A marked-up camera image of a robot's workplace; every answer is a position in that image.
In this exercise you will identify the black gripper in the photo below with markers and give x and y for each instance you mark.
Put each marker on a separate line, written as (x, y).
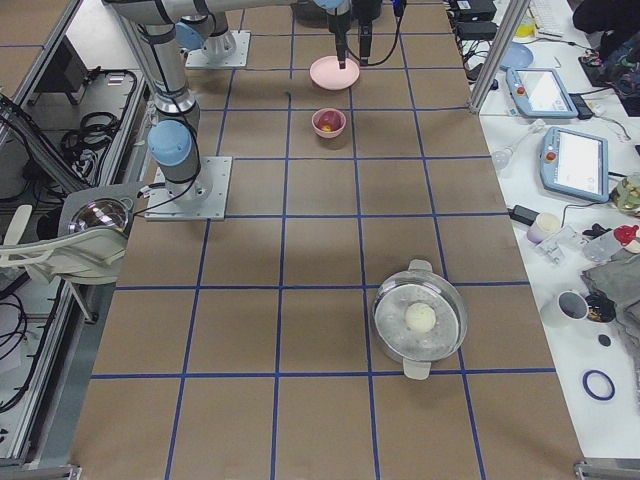
(339, 20)
(366, 10)

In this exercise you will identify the red apple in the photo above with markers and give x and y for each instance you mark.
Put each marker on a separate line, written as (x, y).
(329, 122)

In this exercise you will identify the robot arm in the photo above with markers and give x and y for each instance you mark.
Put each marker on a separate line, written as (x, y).
(153, 30)
(193, 31)

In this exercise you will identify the pink plate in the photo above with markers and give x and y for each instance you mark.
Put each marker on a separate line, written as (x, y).
(326, 73)

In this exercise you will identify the pink bowl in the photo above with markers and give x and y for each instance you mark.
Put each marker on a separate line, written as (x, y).
(326, 135)

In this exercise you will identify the blue plate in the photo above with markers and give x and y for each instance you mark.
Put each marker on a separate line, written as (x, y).
(517, 56)

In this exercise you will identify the steel bowl on chair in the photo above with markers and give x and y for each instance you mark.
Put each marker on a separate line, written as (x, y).
(103, 212)

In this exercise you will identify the blue teach pendant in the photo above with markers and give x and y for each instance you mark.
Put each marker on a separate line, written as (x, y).
(575, 164)
(539, 93)

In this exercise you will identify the white light bulb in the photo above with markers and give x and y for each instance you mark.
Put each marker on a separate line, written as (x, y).
(501, 158)

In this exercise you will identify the black power adapter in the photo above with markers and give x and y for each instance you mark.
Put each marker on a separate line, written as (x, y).
(522, 215)

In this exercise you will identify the steel pot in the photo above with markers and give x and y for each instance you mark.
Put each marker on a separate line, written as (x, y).
(417, 352)

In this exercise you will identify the white steamed bun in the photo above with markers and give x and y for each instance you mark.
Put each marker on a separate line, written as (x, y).
(420, 317)

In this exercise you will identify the glass jar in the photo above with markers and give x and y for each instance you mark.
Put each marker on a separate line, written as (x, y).
(625, 196)

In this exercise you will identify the white chair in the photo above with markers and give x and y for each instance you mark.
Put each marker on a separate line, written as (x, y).
(90, 257)

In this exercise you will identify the white mug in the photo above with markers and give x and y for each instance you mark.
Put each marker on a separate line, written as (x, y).
(564, 309)

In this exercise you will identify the grey cloth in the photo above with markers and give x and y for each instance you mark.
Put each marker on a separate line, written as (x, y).
(614, 294)

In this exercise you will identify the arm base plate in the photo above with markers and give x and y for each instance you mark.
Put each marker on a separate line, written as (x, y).
(206, 199)
(226, 51)

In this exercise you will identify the aluminium frame post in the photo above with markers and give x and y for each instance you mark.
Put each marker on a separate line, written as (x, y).
(511, 19)

